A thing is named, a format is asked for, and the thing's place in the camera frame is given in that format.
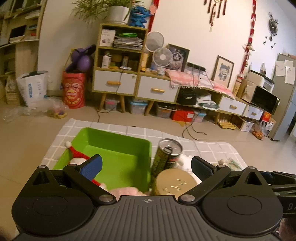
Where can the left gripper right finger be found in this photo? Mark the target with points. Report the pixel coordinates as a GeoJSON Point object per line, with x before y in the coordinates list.
{"type": "Point", "coordinates": [211, 177]}

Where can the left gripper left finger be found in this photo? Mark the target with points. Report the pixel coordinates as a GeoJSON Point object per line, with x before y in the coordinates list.
{"type": "Point", "coordinates": [81, 177]}

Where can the santa plush toy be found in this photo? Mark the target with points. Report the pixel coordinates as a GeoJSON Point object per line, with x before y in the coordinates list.
{"type": "Point", "coordinates": [79, 158]}

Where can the white cloth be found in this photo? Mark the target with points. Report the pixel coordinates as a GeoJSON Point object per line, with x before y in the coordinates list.
{"type": "Point", "coordinates": [184, 163]}

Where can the pink plush toy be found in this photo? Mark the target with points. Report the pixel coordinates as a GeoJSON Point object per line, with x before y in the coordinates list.
{"type": "Point", "coordinates": [127, 191]}

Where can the jar with tan lid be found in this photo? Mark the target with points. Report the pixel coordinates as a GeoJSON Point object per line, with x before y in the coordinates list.
{"type": "Point", "coordinates": [173, 182]}

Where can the green plastic bin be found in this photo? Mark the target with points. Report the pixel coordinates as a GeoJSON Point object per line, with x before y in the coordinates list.
{"type": "Point", "coordinates": [126, 161]}

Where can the grey checked blanket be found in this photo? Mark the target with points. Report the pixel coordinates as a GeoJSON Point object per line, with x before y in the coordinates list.
{"type": "Point", "coordinates": [209, 151]}

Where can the opened drink can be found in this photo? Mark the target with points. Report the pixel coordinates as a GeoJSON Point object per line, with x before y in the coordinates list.
{"type": "Point", "coordinates": [167, 154]}

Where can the egg tray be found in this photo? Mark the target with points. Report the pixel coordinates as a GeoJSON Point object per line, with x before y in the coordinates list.
{"type": "Point", "coordinates": [225, 123]}

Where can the red box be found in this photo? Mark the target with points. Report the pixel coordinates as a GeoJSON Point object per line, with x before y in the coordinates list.
{"type": "Point", "coordinates": [185, 115]}

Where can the black bag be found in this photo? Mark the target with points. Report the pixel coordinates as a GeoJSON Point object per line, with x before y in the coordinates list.
{"type": "Point", "coordinates": [187, 96]}

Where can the black microwave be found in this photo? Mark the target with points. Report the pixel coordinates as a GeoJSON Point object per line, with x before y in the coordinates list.
{"type": "Point", "coordinates": [265, 100]}

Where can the clear storage box blue lid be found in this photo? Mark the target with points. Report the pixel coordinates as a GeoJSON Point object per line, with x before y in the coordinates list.
{"type": "Point", "coordinates": [137, 107]}

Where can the red printed barrel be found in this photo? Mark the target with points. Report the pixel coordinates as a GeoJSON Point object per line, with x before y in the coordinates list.
{"type": "Point", "coordinates": [73, 89]}

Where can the pink checked cloth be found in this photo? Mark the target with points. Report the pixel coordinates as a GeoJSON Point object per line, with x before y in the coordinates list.
{"type": "Point", "coordinates": [200, 81]}

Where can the long low wooden cabinet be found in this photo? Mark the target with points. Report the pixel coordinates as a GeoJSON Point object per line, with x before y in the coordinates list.
{"type": "Point", "coordinates": [156, 88]}

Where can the framed cartoon girl picture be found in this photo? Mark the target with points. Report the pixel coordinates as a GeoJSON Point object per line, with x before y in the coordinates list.
{"type": "Point", "coordinates": [222, 71]}

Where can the purple ball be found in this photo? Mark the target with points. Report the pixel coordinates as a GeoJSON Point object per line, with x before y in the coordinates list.
{"type": "Point", "coordinates": [84, 63]}

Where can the framed cat picture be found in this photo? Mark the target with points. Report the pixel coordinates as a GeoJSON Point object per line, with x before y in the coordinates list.
{"type": "Point", "coordinates": [180, 56]}

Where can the tall wooden shelf cabinet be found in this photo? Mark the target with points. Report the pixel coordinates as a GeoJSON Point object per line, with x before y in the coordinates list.
{"type": "Point", "coordinates": [116, 70]}

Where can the small white fan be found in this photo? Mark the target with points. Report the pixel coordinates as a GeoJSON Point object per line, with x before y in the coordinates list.
{"type": "Point", "coordinates": [162, 57]}

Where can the red hanging decoration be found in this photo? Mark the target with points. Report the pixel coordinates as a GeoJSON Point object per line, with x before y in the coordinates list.
{"type": "Point", "coordinates": [248, 47]}

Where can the white product box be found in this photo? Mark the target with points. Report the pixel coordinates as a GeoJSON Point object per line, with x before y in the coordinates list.
{"type": "Point", "coordinates": [107, 38]}

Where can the stack of papers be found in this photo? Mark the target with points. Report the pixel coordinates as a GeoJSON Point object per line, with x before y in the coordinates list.
{"type": "Point", "coordinates": [133, 43]}

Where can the large white fan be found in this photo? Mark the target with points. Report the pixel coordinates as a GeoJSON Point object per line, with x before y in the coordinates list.
{"type": "Point", "coordinates": [154, 41]}

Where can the wooden bookshelf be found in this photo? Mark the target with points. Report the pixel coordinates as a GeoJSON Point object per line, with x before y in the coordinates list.
{"type": "Point", "coordinates": [21, 23]}

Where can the blue stitch plush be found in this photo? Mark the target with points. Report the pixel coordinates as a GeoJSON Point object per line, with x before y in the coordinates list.
{"type": "Point", "coordinates": [138, 16]}

